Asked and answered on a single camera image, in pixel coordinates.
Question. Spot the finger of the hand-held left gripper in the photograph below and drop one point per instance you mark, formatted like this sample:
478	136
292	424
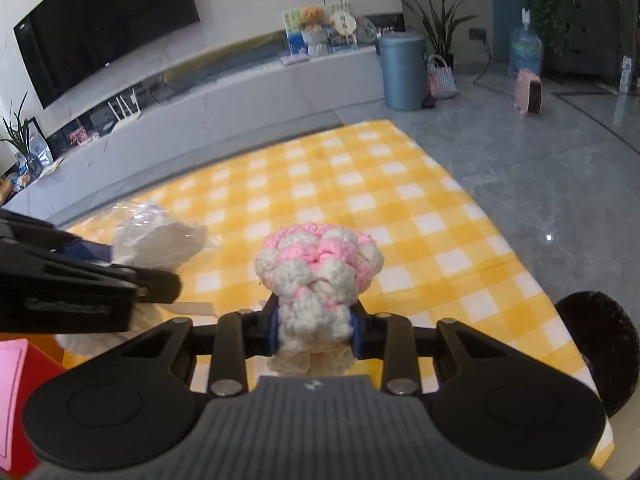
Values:
155	285
90	252

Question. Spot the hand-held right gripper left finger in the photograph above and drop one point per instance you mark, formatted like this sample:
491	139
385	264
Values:
272	331

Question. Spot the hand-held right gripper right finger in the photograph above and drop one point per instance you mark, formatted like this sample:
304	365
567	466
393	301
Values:
356	334

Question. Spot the white plastic bag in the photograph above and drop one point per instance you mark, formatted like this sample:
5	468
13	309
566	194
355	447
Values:
160	240

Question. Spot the pink and white crochet toy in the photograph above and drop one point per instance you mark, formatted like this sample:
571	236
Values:
320	270

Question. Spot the red box with lid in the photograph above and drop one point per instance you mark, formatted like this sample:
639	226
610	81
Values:
40	385

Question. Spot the brown round bread loaf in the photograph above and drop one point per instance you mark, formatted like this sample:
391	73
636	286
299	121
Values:
6	190

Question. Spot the small pink box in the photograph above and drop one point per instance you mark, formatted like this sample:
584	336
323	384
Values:
78	137

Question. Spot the green plant in glass vase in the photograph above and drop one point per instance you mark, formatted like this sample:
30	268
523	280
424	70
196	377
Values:
20	135

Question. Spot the white router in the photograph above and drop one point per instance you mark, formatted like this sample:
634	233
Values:
125	115

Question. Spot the yellow checkered tablecloth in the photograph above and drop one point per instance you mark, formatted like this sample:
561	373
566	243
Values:
400	185

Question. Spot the white marble television cabinet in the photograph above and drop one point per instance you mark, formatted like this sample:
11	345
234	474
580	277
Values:
225	105

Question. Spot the black flat-screen television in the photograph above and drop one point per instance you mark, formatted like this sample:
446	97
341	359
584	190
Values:
100	25

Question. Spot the black fuzzy round cushion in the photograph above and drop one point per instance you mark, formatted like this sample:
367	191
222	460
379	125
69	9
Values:
600	355

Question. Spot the pink woven basket bag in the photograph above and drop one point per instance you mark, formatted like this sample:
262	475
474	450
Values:
442	82

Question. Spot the blue trash bin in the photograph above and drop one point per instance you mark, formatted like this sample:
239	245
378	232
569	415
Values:
402	70

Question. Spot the teddy bear display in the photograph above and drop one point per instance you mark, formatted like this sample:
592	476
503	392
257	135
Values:
292	35

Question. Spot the pink space heater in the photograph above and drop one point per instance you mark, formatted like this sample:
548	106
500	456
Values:
525	92

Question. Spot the brown teddy bear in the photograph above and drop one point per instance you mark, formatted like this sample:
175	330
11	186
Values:
311	17

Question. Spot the tall potted green plant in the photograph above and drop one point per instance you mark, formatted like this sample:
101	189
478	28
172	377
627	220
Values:
440	25

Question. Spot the blue water jug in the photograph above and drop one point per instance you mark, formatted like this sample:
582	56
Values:
526	50

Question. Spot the white bottle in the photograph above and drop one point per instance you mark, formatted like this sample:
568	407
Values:
625	77

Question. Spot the dark tall cabinet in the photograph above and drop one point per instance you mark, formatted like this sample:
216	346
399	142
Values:
590	25

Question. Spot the dark wall socket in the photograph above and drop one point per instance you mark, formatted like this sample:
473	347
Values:
477	34

